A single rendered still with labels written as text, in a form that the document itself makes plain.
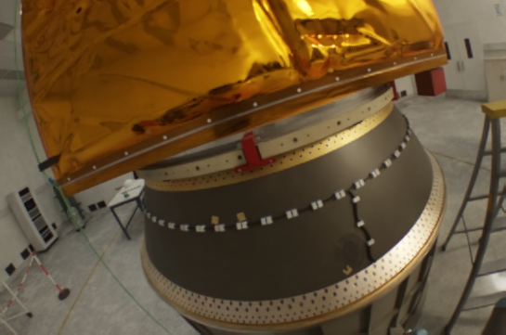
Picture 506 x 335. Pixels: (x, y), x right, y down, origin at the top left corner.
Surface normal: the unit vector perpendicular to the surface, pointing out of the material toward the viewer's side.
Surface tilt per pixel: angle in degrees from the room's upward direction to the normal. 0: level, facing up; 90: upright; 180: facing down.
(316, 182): 62
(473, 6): 90
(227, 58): 86
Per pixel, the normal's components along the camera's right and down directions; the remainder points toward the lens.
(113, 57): 0.15, 0.17
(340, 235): -0.03, -0.25
